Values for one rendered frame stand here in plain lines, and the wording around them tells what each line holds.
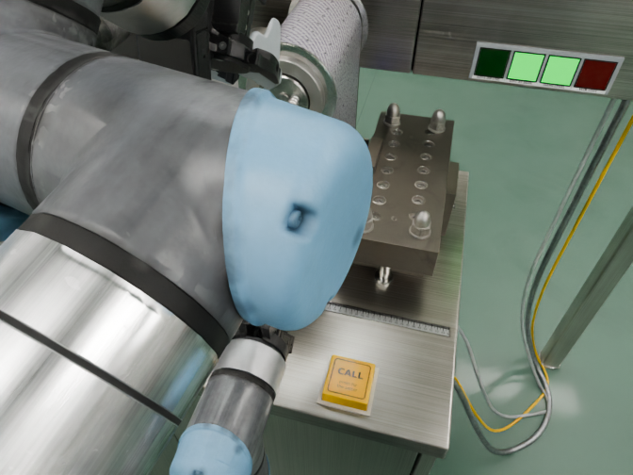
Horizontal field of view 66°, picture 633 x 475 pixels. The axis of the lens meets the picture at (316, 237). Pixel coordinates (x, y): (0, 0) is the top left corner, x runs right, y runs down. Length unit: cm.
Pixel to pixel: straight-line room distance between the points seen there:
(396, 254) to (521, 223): 172
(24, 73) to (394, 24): 85
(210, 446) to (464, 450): 135
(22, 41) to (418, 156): 84
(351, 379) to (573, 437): 125
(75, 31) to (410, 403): 68
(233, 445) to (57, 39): 38
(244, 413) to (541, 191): 236
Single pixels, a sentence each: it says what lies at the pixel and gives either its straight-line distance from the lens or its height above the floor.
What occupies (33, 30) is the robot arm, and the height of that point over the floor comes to 153.
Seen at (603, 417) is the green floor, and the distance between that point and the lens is 201.
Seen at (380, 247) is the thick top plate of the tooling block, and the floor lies 102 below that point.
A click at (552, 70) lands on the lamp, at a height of 119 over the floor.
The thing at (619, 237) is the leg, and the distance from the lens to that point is 157.
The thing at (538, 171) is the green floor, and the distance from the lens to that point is 286.
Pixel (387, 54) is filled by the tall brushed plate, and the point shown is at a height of 118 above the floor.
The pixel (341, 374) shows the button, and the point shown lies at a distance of 78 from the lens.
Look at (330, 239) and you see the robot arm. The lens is 15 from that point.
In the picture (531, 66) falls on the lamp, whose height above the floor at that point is 119.
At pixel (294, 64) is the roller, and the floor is 130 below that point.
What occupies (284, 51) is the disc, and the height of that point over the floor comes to 131.
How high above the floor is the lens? 161
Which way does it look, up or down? 46 degrees down
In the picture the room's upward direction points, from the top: straight up
